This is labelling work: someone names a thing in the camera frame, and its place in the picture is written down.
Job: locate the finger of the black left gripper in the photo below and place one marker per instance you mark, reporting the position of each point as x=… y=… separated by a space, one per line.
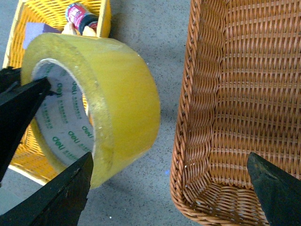
x=18 y=106

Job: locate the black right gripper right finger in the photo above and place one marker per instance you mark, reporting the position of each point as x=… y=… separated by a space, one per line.
x=279 y=193

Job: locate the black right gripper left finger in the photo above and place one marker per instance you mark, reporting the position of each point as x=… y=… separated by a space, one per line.
x=59 y=203

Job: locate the yellow tape roll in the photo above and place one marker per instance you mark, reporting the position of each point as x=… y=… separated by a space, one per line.
x=103 y=101

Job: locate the yellow wicker basket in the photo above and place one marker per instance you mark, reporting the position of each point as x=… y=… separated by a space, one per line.
x=29 y=159

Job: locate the brown wicker basket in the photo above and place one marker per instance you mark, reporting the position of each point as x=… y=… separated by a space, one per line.
x=241 y=93

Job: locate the purple card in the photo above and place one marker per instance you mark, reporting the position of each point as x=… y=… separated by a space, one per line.
x=33 y=30

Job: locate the golden bread loaf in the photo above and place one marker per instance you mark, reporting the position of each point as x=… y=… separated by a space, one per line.
x=69 y=29

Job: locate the red labelled bottle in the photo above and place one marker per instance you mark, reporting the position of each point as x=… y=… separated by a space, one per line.
x=81 y=17

